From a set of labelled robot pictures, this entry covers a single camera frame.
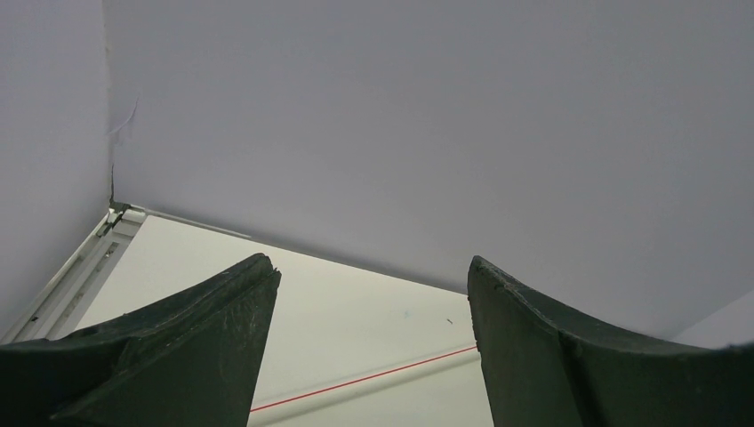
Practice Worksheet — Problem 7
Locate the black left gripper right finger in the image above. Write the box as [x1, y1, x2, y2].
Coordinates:
[467, 256, 753, 426]

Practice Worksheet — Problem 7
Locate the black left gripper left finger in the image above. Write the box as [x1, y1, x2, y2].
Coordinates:
[1, 254, 281, 426]

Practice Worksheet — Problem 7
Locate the white PVC pipe frame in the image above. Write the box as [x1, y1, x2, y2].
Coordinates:
[247, 346, 479, 426]

